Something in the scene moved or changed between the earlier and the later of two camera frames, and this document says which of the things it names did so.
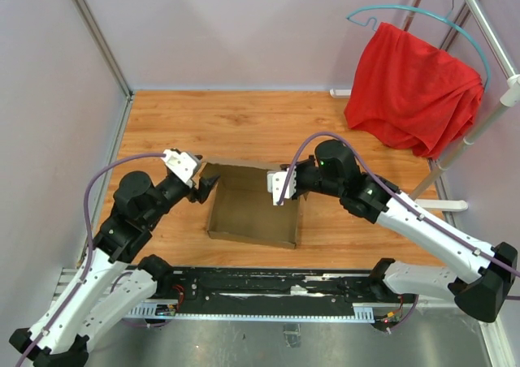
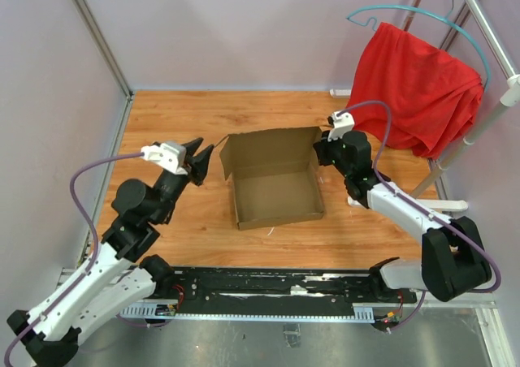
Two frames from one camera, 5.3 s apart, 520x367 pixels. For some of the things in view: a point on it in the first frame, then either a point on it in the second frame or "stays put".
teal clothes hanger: x=452 y=20 stays put
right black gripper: x=309 y=161 to x=322 y=146
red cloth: x=409 y=92 stays put
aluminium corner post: x=80 y=2 stays put
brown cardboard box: x=240 y=208 to x=275 y=176
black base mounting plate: x=272 y=286 stays put
